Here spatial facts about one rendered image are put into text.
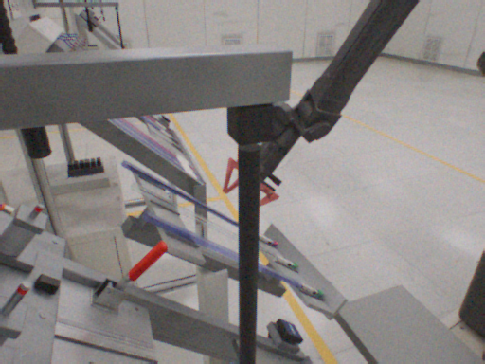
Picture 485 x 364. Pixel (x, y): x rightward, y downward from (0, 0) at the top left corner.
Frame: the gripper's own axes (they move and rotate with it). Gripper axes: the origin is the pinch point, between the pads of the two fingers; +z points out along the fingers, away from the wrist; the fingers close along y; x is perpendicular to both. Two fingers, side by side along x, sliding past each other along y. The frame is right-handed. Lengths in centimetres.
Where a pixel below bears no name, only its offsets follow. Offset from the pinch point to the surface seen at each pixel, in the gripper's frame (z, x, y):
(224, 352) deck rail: 20.0, 1.5, 21.6
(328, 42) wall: -342, 444, -668
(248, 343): -3, -32, 49
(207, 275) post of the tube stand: 17.7, 5.9, 1.3
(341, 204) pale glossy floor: -22, 167, -111
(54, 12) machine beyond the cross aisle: -3, -38, -413
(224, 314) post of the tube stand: 25.2, 17.1, 2.0
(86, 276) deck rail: 15.1, -26.7, 20.1
